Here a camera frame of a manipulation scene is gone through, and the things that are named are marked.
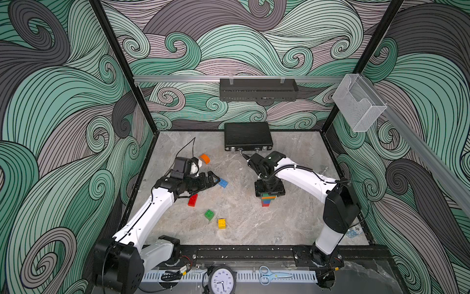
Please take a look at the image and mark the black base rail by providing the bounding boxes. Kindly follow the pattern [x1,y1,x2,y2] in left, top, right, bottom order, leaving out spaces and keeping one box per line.
[150,245,392,270]

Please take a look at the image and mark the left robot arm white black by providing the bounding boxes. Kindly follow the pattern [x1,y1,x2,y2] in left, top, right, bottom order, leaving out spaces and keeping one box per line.
[92,171,221,294]

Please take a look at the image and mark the yellow square lego brick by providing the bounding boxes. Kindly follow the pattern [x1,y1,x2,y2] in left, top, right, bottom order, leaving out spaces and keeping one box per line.
[217,219,226,230]

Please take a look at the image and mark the black hard case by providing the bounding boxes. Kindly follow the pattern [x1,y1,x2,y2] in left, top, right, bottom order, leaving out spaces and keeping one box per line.
[224,122,274,151]

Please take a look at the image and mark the orange half-round block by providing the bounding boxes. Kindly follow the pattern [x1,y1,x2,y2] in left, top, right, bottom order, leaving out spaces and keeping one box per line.
[200,154,211,165]

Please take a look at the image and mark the red long lego brick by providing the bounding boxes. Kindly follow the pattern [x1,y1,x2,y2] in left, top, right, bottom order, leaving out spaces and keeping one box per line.
[188,194,198,207]

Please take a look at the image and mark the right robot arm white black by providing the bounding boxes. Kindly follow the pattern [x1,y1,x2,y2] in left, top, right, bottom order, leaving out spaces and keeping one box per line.
[242,151,360,265]

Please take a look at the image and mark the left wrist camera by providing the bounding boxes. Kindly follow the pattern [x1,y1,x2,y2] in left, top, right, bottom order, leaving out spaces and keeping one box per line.
[170,157,201,180]

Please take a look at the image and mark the black wall shelf tray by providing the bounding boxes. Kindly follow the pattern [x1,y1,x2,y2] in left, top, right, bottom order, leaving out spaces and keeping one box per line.
[219,78,299,102]

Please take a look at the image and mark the white perforated cable strip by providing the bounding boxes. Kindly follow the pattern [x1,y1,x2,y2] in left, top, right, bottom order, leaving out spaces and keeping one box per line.
[142,269,318,284]

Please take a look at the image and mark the clear plastic wall holder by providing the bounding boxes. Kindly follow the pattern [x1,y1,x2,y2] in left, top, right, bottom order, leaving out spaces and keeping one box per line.
[332,73,387,132]

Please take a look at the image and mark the light blue scissors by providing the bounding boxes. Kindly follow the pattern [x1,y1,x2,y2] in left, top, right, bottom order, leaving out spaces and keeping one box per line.
[259,266,293,285]

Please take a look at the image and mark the light blue long lego brick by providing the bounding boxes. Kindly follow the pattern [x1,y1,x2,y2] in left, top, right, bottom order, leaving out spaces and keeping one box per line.
[218,178,228,188]

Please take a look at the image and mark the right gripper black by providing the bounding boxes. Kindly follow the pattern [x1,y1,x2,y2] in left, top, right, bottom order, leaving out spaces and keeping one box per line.
[252,176,282,197]

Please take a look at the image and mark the light green square lego brick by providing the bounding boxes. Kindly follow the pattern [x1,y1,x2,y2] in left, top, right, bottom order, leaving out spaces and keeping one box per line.
[204,209,215,221]

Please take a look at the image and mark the white analog clock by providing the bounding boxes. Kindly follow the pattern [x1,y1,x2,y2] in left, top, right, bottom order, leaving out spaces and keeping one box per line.
[205,265,236,294]

